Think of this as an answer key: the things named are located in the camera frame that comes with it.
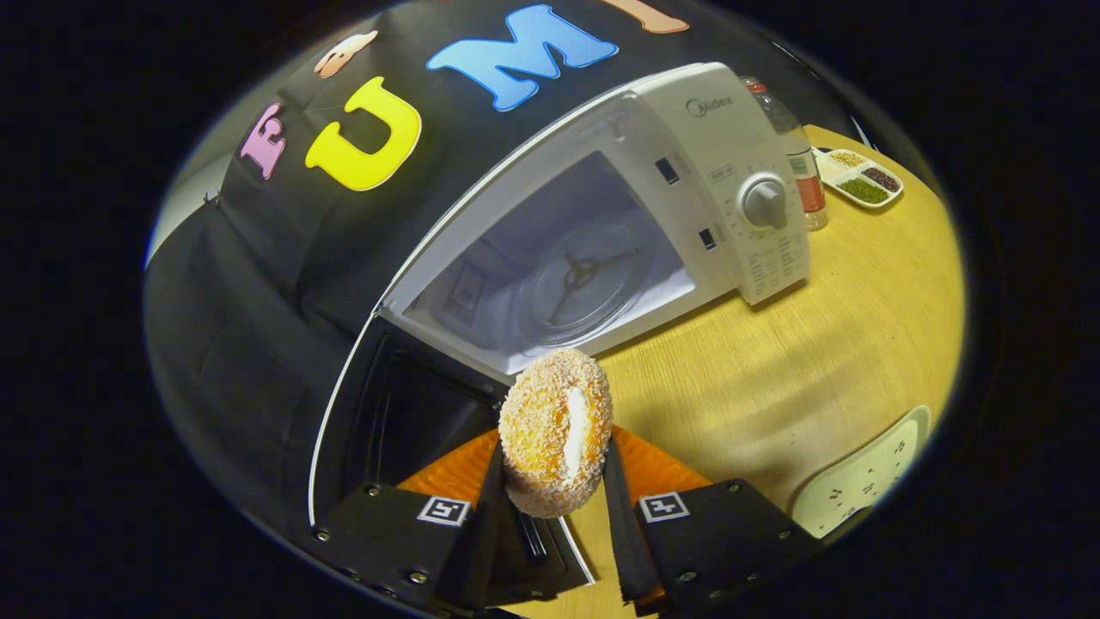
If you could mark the crumb-coated cream donut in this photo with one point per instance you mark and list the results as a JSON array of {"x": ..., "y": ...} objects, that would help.
[{"x": 537, "y": 430}]

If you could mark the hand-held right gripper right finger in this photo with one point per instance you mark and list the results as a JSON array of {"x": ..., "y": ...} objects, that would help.
[{"x": 623, "y": 533}]

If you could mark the divided plate with grains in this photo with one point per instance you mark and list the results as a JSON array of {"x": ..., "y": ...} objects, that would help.
[{"x": 859, "y": 176}]

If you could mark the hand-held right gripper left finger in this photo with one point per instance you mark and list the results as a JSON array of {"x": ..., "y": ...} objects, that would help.
[{"x": 468, "y": 559}]

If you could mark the clear plastic bottle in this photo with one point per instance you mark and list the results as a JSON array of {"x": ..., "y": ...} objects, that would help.
[{"x": 803, "y": 163}]

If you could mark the glass turntable plate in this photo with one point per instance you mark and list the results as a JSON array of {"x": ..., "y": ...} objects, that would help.
[{"x": 619, "y": 284}]

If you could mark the small white square plate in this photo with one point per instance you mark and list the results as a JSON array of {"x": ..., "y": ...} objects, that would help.
[{"x": 868, "y": 481}]

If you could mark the white microwave oven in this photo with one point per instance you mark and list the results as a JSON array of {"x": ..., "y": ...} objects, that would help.
[{"x": 730, "y": 129}]

